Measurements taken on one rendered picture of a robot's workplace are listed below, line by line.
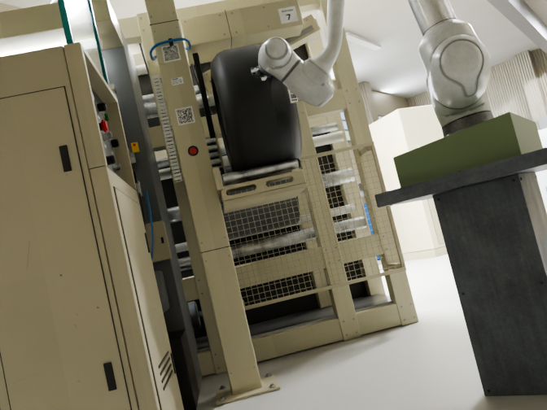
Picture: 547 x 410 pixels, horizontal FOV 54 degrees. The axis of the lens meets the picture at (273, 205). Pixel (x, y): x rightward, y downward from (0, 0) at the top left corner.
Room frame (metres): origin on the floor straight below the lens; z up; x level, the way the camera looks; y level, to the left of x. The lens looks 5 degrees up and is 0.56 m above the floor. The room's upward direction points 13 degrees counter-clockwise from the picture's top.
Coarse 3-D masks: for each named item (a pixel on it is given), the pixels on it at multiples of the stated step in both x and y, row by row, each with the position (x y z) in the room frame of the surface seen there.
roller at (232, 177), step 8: (288, 160) 2.29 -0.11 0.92; (296, 160) 2.28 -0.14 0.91; (248, 168) 2.27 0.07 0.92; (256, 168) 2.26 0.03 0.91; (264, 168) 2.26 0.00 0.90; (272, 168) 2.27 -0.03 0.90; (280, 168) 2.27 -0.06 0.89; (288, 168) 2.28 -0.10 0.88; (296, 168) 2.30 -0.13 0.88; (224, 176) 2.25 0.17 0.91; (232, 176) 2.25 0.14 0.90; (240, 176) 2.25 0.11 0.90; (248, 176) 2.26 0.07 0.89; (256, 176) 2.27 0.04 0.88; (224, 184) 2.26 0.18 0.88
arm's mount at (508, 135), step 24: (504, 120) 1.42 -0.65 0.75; (528, 120) 1.60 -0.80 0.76; (432, 144) 1.53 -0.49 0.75; (456, 144) 1.50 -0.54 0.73; (480, 144) 1.46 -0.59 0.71; (504, 144) 1.43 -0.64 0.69; (528, 144) 1.51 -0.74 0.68; (408, 168) 1.59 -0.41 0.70; (432, 168) 1.55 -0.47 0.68; (456, 168) 1.51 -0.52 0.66
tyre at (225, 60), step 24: (240, 48) 2.26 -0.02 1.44; (216, 72) 2.20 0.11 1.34; (240, 72) 2.14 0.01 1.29; (216, 96) 2.55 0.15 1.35; (240, 96) 2.12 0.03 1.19; (264, 96) 2.13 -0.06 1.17; (288, 96) 2.16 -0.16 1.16; (240, 120) 2.14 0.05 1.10; (264, 120) 2.15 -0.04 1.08; (288, 120) 2.17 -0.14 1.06; (240, 144) 2.19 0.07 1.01; (264, 144) 2.20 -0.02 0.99; (288, 144) 2.23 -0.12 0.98; (240, 168) 2.31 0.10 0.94
